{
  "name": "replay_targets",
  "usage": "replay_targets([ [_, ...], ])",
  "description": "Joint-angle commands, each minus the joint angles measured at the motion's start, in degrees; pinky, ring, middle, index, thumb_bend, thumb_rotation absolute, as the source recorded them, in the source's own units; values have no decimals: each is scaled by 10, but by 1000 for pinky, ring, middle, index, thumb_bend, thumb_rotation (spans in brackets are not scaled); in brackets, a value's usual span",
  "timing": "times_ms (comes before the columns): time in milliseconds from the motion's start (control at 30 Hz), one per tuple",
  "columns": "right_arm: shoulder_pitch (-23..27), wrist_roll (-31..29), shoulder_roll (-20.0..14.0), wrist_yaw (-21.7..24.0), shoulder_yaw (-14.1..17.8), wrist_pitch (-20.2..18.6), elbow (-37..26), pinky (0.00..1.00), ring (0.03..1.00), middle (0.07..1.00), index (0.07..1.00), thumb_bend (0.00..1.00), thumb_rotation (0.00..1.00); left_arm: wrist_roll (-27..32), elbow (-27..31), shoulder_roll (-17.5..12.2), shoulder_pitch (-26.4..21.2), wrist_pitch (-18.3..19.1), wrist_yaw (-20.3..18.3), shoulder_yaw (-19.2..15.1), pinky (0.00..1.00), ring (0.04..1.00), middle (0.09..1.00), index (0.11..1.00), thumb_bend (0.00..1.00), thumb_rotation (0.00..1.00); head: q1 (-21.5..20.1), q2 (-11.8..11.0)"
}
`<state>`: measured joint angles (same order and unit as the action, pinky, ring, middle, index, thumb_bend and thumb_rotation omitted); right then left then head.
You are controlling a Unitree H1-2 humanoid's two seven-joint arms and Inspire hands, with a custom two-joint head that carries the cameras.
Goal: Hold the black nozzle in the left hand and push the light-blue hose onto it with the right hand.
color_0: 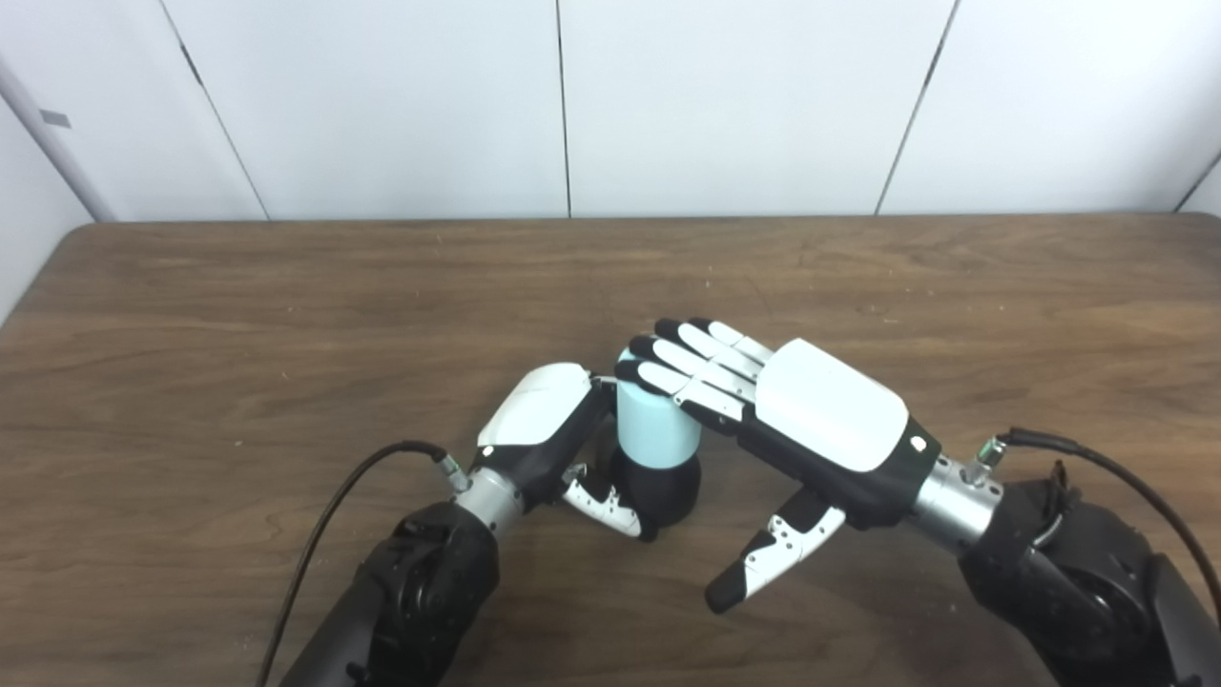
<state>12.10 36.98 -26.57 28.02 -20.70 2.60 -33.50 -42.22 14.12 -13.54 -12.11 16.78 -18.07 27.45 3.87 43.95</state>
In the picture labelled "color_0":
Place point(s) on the white and black left hand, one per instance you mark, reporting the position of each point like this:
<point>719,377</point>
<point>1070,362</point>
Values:
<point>534,415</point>

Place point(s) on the white and black right hand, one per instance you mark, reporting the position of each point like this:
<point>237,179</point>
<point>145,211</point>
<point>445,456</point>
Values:
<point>830,405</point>

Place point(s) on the black flared nozzle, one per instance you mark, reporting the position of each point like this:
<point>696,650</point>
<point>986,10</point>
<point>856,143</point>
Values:
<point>663,491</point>

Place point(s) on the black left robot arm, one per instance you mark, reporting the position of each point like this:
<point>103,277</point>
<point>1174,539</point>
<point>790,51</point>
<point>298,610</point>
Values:
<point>420,592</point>

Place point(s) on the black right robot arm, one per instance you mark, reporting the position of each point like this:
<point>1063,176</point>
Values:
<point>1078,572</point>

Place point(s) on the white wall corner trim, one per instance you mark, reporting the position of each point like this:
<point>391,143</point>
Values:
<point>76,176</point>

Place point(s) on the small grey wall label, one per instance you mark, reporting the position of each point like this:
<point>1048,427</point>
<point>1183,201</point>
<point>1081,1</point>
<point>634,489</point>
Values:
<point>54,119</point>

